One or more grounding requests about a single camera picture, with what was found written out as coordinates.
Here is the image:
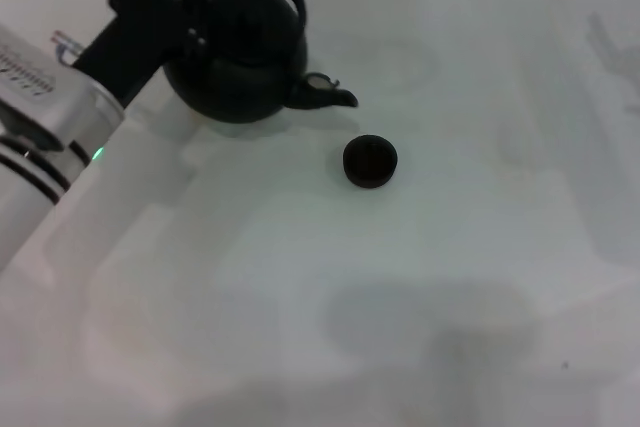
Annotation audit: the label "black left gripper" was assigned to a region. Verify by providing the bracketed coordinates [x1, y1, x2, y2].
[71, 0, 217, 110]

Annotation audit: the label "black teapot with hoop handle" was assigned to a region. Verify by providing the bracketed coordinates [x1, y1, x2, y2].
[162, 0, 360, 126]

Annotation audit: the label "small dark teacup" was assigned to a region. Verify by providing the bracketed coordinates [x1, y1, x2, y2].
[342, 133, 400, 191]

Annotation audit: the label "red blue left arm wires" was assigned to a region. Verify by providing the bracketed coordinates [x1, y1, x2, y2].
[49, 29, 84, 67]

